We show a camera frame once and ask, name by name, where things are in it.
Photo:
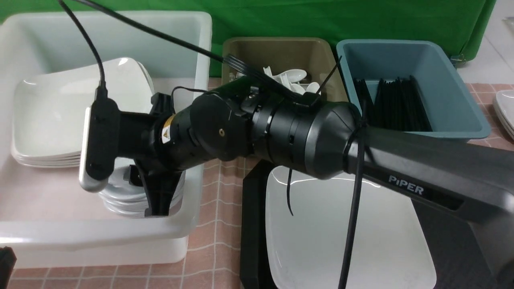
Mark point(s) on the green cloth backdrop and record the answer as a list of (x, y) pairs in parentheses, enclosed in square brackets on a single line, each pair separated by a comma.
[(321, 20)]

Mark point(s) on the black plastic serving tray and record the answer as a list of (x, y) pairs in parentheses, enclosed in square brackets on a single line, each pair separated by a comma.
[(458, 261)]

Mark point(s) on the white square rice plate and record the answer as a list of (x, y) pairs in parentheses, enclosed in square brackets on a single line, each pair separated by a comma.
[(306, 229)]

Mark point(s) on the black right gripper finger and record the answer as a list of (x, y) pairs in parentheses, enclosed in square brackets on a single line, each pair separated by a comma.
[(158, 183)]

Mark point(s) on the bundle of black chopsticks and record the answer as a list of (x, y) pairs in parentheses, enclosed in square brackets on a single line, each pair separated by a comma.
[(393, 105)]

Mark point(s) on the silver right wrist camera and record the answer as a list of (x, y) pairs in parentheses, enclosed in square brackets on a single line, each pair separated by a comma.
[(99, 144)]

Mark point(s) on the pile of white soup spoons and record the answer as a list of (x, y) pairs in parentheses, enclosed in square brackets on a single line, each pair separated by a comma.
[(292, 78)]

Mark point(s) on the stack of small white bowls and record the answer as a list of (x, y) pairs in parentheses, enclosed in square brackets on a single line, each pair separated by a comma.
[(121, 197)]

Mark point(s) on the black object bottom left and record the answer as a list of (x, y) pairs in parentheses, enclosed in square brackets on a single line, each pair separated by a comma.
[(7, 263)]

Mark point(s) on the white plates at right edge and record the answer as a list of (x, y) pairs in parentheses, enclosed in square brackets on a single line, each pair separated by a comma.
[(503, 105)]

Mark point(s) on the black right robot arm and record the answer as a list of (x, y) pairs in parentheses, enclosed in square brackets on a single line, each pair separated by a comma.
[(323, 139)]

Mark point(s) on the large white plastic tub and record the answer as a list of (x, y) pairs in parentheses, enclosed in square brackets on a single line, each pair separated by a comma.
[(46, 217)]

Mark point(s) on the olive plastic spoon bin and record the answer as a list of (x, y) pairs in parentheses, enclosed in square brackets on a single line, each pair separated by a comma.
[(314, 55)]

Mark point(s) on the stack of white square plates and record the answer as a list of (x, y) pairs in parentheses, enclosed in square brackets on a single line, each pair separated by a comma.
[(49, 109)]

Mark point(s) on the blue plastic chopstick bin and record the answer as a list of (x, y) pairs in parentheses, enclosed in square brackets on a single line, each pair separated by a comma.
[(450, 107)]

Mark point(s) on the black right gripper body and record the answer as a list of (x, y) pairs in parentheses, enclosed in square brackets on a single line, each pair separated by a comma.
[(147, 139)]

